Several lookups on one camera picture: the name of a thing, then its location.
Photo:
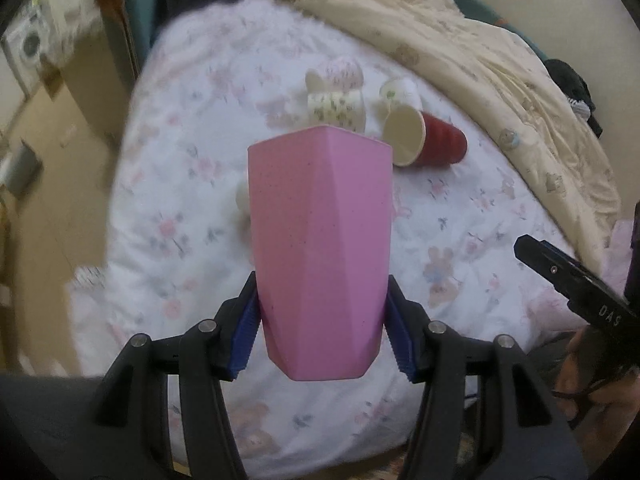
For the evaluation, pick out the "red ribbed paper cup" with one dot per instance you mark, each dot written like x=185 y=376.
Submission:
x=419 y=139

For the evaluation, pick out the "white washing machine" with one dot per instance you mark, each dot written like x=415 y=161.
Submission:
x=29 y=46

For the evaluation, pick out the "cream patterned paper cup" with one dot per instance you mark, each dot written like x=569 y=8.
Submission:
x=342 y=109

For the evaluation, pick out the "grey trash bin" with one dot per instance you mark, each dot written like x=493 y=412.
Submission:
x=19 y=168

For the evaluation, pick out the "white floral bed sheet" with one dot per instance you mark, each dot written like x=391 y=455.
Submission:
x=220 y=80

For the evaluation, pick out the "black clothes pile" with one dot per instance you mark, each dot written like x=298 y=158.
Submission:
x=575 y=90

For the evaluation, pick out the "cream bear print duvet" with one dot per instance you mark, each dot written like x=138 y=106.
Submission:
x=498 y=80

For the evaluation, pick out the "pink patterned paper cup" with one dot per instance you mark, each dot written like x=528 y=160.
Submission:
x=337 y=74

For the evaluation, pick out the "white paper cup green logo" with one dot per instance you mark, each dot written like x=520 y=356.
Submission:
x=400 y=92

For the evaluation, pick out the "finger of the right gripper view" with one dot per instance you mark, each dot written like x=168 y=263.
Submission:
x=587 y=295

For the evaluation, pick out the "person's right hand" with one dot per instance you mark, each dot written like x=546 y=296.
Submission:
x=594 y=362

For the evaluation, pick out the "pink faceted cup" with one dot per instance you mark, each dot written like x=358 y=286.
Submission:
x=320 y=222

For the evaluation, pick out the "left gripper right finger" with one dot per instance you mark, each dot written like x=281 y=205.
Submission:
x=485 y=413

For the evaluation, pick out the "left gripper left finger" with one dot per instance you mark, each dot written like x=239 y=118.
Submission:
x=124 y=432

